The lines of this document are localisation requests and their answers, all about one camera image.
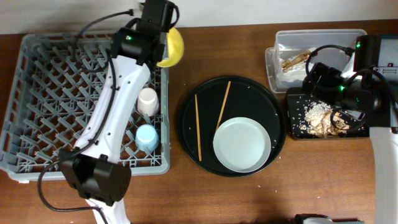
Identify yellow bowl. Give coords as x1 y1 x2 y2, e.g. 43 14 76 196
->
157 27 185 68

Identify pink cup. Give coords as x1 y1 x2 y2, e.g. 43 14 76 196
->
137 88 160 116

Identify wooden chopstick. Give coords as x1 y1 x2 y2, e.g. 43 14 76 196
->
195 94 202 162
216 81 231 131

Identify blue cup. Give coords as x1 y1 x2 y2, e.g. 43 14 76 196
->
135 124 159 153

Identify snack wrapper waste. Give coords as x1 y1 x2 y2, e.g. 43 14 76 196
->
281 50 312 70

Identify pale green plate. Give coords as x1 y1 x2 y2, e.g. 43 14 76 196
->
213 117 272 173

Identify food scraps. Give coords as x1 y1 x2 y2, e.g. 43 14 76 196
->
299 102 351 138

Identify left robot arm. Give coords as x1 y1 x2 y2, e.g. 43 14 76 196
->
44 1 180 223

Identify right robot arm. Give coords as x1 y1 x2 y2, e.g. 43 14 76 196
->
302 34 397 223

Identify grey plastic dishwasher rack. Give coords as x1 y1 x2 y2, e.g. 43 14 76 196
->
0 28 171 183

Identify black rectangular waste tray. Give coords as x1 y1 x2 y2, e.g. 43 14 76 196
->
286 87 369 139

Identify round black tray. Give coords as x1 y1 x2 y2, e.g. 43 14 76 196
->
178 76 287 177

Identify clear plastic bin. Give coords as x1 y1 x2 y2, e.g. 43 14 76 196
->
265 29 367 93

